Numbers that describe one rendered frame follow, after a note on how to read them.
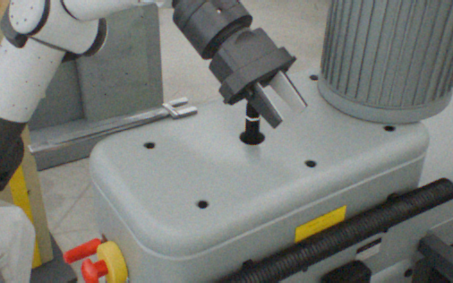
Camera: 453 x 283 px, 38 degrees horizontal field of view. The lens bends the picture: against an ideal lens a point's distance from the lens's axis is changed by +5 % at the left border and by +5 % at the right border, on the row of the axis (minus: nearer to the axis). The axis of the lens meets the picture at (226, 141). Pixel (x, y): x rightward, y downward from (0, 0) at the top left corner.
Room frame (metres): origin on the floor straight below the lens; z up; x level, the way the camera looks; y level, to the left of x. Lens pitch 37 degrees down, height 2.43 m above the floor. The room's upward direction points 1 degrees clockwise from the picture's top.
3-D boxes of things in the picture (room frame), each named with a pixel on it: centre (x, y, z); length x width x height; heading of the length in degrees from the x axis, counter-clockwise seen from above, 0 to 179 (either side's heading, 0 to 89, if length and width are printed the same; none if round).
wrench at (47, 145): (0.75, 0.16, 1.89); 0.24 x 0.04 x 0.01; 121
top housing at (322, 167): (0.75, -0.05, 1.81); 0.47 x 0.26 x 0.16; 124
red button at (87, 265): (0.60, 0.17, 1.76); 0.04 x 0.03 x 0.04; 34
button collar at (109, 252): (0.61, 0.15, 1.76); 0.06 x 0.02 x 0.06; 34
